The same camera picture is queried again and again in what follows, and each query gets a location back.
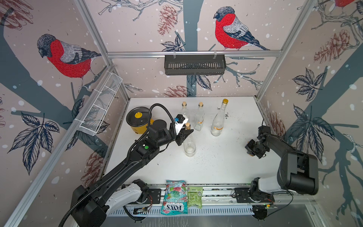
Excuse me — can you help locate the tall glass bottle gold cap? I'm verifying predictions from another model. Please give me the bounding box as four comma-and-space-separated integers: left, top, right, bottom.
211, 99, 228, 137

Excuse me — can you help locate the square glass bottle with cork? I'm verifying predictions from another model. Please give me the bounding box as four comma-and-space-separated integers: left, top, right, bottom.
180, 101, 190, 119

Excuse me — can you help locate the aluminium front rail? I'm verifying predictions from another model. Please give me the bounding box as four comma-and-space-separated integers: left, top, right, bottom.
82, 183, 315, 207

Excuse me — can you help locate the Fox's candy bag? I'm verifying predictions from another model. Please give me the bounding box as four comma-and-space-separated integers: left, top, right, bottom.
161, 180, 188, 216

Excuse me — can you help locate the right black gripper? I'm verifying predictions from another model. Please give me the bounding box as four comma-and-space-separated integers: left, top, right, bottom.
246, 138, 268, 158

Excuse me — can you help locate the black hanging wire shelf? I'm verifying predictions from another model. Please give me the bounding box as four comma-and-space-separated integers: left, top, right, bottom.
164, 54, 226, 76

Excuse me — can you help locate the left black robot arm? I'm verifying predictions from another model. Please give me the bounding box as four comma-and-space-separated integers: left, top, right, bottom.
59, 103, 193, 227

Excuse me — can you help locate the yellow pot with glass lid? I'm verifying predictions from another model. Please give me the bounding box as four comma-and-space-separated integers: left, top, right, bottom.
126, 107, 149, 134

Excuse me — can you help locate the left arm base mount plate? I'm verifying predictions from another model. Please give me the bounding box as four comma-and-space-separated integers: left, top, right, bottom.
130, 179, 162, 205

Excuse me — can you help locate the round glass bottle cork stopper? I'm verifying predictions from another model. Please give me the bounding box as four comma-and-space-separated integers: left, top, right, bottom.
183, 122, 197, 157

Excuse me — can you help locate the white wire mesh basket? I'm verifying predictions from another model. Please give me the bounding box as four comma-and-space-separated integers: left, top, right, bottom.
78, 72, 123, 136

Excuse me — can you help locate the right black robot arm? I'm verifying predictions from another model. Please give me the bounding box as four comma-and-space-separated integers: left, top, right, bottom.
245, 125, 319, 201

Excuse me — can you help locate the green snack packet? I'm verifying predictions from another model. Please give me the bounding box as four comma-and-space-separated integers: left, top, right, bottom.
187, 186, 203, 209

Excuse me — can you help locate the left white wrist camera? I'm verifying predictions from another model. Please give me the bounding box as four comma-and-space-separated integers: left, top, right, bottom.
174, 114, 189, 135

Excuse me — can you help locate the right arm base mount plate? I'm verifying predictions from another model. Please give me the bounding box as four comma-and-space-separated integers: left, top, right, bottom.
232, 177, 275, 203

